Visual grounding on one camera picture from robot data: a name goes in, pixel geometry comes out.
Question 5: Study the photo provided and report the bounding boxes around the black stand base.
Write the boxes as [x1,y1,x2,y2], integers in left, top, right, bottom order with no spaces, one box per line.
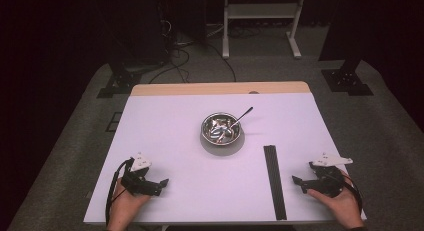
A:
[96,62,143,99]
[320,59,374,97]

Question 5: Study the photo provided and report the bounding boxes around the metal spoon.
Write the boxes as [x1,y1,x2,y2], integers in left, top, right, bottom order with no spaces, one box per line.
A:
[214,106,254,144]

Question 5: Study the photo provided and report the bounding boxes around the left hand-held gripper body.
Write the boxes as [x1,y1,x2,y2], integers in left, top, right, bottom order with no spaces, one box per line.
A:
[120,152,163,196]

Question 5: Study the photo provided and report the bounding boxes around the white metal stand frame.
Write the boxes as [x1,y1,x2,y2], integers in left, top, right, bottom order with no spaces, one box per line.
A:
[221,0,307,60]

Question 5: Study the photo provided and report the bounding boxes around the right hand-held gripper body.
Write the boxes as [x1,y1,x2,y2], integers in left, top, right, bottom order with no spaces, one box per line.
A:
[306,152,354,198]

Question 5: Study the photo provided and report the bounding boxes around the person's right hand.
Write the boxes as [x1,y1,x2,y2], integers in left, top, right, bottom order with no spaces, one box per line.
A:
[307,176,365,231]

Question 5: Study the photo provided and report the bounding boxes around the dark equipment cabinet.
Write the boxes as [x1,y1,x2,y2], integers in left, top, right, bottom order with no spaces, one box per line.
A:
[109,0,173,67]

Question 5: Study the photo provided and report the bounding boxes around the black floor cables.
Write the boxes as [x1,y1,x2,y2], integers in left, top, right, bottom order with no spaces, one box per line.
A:
[148,20,238,85]

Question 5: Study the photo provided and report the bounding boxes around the person's left hand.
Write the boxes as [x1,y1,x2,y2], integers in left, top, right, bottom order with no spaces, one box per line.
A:
[106,186,152,231]

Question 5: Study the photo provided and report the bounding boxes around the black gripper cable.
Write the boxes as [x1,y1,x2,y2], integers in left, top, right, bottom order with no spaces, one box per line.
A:
[336,169,365,212]
[105,158,134,227]

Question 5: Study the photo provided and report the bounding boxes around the shiny steel bowl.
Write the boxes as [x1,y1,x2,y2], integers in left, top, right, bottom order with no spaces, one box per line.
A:
[200,111,242,146]

